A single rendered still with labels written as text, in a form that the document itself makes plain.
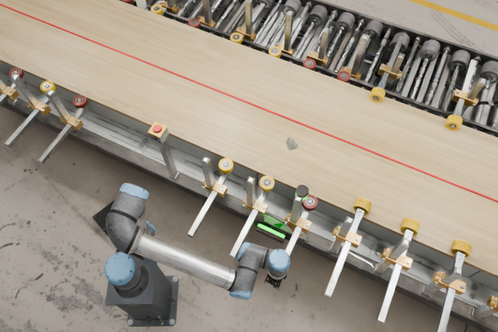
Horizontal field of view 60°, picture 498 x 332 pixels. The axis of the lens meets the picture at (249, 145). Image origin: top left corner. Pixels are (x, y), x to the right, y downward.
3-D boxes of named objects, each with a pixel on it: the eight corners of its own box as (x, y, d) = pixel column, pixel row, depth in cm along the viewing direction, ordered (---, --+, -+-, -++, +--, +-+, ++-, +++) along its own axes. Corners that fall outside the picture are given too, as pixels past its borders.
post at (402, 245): (381, 274, 228) (408, 247, 186) (374, 271, 229) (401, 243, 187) (383, 268, 230) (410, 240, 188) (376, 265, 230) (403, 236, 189)
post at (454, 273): (424, 298, 227) (462, 276, 186) (418, 295, 228) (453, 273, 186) (426, 292, 229) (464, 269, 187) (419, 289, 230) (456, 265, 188)
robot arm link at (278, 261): (270, 244, 186) (293, 250, 185) (269, 253, 197) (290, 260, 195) (264, 265, 181) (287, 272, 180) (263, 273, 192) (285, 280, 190)
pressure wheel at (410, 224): (415, 228, 210) (399, 225, 215) (419, 236, 214) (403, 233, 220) (418, 218, 212) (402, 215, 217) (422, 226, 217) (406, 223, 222)
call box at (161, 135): (162, 145, 218) (159, 137, 211) (150, 140, 219) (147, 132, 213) (170, 134, 221) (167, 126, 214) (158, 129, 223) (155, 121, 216)
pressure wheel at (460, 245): (447, 249, 211) (458, 257, 213) (462, 248, 204) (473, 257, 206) (450, 238, 214) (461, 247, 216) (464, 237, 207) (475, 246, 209)
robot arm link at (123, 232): (95, 238, 162) (254, 301, 176) (110, 207, 167) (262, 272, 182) (93, 243, 171) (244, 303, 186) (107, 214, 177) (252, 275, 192)
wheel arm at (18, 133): (11, 148, 259) (8, 144, 255) (7, 146, 260) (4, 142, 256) (58, 95, 278) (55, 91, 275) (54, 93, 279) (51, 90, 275)
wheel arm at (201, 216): (193, 238, 231) (192, 236, 227) (187, 236, 231) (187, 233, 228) (231, 173, 250) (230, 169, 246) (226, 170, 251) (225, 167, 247)
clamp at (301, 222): (307, 233, 227) (308, 230, 223) (283, 222, 230) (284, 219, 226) (311, 224, 230) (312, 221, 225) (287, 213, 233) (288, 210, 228)
